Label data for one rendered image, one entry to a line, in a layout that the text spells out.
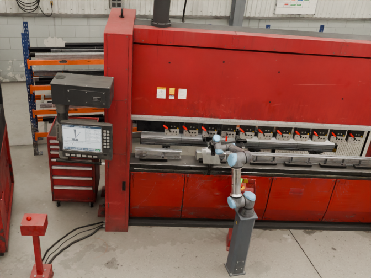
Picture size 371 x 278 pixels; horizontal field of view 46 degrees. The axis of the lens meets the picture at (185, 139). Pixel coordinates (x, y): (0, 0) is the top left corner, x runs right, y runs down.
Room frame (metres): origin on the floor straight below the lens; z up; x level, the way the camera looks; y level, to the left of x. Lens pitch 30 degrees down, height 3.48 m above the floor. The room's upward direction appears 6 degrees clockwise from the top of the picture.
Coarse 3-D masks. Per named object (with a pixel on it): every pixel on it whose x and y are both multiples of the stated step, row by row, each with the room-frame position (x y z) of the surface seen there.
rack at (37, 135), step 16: (32, 64) 5.08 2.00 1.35; (48, 64) 5.14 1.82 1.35; (64, 64) 5.21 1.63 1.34; (80, 64) 5.26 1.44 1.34; (96, 64) 5.33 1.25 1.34; (32, 80) 5.53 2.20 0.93; (32, 96) 5.07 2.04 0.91; (32, 112) 5.06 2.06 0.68; (48, 112) 5.13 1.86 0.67; (80, 112) 5.26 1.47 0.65; (32, 128) 5.06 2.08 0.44
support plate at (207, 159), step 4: (204, 152) 3.97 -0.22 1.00; (204, 156) 3.90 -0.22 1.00; (208, 156) 3.90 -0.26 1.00; (212, 156) 3.91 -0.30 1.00; (216, 156) 3.92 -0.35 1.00; (204, 160) 3.82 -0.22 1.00; (208, 160) 3.83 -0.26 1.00; (212, 160) 3.84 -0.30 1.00; (216, 160) 3.84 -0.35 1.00; (220, 164) 3.78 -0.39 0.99
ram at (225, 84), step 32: (160, 64) 3.94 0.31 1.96; (192, 64) 3.98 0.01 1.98; (224, 64) 4.01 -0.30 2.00; (256, 64) 4.05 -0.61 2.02; (288, 64) 4.08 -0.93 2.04; (320, 64) 4.12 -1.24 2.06; (352, 64) 4.15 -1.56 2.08; (192, 96) 3.98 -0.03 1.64; (224, 96) 4.02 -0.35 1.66; (256, 96) 4.05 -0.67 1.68; (288, 96) 4.09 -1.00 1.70; (320, 96) 4.13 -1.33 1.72; (352, 96) 4.16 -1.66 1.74; (320, 128) 4.14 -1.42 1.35; (352, 128) 4.18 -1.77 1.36
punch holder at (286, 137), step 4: (276, 128) 4.15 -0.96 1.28; (280, 128) 4.09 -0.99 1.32; (284, 128) 4.09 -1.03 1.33; (288, 128) 4.10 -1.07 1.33; (292, 128) 4.10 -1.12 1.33; (276, 132) 4.14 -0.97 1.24; (284, 132) 4.09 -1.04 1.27; (288, 132) 4.10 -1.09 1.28; (276, 136) 4.10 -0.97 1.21; (280, 136) 4.09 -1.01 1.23; (284, 136) 4.09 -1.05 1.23; (288, 136) 4.10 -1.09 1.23; (280, 140) 4.09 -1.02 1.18; (284, 140) 4.09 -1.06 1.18; (288, 140) 4.10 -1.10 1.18
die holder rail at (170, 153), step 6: (138, 150) 3.93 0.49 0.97; (144, 150) 3.94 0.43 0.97; (150, 150) 3.96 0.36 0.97; (156, 150) 3.97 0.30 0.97; (162, 150) 3.98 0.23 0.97; (168, 150) 4.00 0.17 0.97; (174, 150) 4.01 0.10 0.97; (180, 150) 4.02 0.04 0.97; (138, 156) 3.94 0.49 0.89; (168, 156) 3.97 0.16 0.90; (174, 156) 3.98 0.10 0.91; (180, 156) 4.02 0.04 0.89
